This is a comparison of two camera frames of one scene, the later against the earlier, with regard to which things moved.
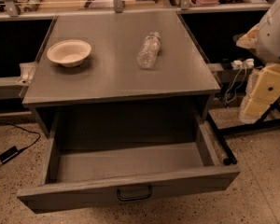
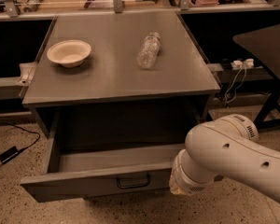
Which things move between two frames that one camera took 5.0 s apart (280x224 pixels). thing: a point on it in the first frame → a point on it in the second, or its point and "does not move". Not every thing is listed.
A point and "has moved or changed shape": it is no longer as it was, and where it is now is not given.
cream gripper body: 274,41 → 186,181
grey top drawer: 75,178 has moved or changed shape
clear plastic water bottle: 148,52 does not move
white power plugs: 238,64 does not move
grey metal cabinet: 119,77 does not move
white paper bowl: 69,52 does not move
